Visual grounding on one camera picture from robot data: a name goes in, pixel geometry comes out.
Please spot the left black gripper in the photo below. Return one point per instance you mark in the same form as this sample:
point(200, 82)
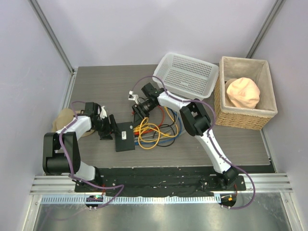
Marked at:
point(111, 128)

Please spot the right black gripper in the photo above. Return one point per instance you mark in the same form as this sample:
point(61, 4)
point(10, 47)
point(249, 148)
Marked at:
point(139, 115)

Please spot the black network switch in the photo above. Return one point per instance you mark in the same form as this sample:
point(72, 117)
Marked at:
point(124, 137)

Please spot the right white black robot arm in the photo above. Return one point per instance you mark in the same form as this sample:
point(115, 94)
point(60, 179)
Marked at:
point(196, 122)

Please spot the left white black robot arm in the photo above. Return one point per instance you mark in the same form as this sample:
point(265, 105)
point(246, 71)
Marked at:
point(61, 151)

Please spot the white plastic perforated basket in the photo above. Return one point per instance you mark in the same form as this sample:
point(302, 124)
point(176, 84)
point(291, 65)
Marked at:
point(186, 76)

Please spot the wicker basket with liner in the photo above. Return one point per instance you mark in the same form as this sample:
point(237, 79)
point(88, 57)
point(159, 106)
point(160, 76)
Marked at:
point(259, 72)

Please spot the peach cloth hat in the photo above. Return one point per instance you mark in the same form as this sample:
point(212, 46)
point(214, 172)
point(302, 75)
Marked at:
point(242, 93)

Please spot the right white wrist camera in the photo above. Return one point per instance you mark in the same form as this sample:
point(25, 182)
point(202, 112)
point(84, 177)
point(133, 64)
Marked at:
point(132, 96)

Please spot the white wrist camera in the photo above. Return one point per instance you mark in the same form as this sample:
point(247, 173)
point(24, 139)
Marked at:
point(103, 113)
point(132, 96)

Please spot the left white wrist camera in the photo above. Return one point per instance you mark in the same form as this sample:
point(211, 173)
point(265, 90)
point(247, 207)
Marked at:
point(103, 113)

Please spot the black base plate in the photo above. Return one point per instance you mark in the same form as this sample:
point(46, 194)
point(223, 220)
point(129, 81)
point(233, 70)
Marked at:
point(167, 181)

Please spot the aluminium rail frame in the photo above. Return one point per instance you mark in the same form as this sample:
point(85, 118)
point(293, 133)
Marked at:
point(62, 189)

